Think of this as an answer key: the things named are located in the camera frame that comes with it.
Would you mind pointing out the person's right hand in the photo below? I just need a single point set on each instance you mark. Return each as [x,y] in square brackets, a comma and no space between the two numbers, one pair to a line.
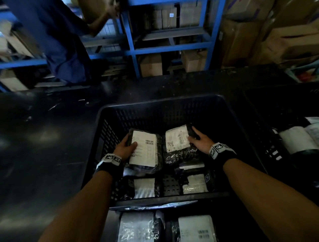
[203,143]

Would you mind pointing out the person's left hand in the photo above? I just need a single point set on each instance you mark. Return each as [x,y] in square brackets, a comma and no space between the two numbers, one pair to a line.
[123,149]

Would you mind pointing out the person's left forearm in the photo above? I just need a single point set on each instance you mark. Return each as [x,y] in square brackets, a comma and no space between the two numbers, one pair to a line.
[82,212]

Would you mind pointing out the person's right forearm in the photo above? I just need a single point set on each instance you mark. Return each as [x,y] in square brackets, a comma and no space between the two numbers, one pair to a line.
[274,199]

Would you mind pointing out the black wristband with marker tags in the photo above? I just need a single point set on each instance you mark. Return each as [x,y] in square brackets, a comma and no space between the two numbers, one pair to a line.
[220,149]
[112,159]

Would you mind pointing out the stack of small brown cartons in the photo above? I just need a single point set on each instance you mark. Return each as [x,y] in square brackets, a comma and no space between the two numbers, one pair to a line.
[150,66]

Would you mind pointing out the blue metal shelving rack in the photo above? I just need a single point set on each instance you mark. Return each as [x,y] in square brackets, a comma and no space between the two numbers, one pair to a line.
[174,48]

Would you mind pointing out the pile of large cardboard boxes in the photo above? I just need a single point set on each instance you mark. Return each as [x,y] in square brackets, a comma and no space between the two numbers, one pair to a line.
[236,42]

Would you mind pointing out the heap of crumpled trash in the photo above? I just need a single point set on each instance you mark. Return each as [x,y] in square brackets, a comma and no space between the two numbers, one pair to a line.
[309,76]

